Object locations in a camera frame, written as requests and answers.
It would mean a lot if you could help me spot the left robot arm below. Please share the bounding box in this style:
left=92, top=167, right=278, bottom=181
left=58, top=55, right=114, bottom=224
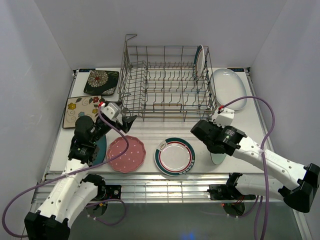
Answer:
left=24, top=114, right=137, bottom=240

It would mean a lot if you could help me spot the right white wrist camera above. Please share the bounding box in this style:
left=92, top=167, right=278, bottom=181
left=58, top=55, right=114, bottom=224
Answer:
left=211, top=108, right=235, bottom=128

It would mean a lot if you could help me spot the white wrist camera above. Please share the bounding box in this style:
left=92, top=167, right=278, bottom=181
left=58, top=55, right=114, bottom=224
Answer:
left=211, top=108, right=235, bottom=128
left=98, top=102, right=122, bottom=124

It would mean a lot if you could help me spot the green floral plate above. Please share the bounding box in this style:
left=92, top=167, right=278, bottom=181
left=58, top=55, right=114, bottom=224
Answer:
left=210, top=153, right=227, bottom=165

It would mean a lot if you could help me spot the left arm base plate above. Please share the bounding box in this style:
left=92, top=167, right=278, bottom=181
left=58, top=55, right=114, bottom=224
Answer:
left=104, top=185, right=122, bottom=200

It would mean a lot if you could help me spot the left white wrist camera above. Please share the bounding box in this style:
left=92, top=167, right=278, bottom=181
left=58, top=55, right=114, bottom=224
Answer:
left=98, top=102, right=122, bottom=124

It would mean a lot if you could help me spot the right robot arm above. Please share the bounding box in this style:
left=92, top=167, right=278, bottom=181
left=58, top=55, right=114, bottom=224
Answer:
left=191, top=120, right=320, bottom=213

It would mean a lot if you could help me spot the white oval plate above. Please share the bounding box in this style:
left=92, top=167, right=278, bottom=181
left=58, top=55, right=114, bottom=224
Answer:
left=213, top=68, right=247, bottom=106

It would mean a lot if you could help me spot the cream floral square plate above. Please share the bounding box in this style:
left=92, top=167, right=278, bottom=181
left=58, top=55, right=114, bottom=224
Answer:
left=62, top=95, right=102, bottom=129

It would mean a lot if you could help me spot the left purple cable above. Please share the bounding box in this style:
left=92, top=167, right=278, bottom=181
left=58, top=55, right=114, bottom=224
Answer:
left=1, top=103, right=130, bottom=238

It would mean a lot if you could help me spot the green red rimmed white plate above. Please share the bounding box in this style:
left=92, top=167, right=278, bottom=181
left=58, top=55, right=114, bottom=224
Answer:
left=193, top=45, right=206, bottom=81

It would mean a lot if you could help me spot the black floral square plate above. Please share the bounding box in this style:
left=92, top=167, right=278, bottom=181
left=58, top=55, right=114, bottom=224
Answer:
left=83, top=70, right=120, bottom=96

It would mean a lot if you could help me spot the dark teal plate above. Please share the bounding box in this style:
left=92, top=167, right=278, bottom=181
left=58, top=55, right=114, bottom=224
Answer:
left=92, top=136, right=107, bottom=166

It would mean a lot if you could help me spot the grey wire dish rack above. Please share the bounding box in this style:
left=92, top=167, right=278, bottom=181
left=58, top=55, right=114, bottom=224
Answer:
left=118, top=34, right=218, bottom=122

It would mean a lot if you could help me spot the pink dotted scalloped plate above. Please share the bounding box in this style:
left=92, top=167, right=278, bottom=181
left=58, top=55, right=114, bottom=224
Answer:
left=106, top=135, right=147, bottom=174

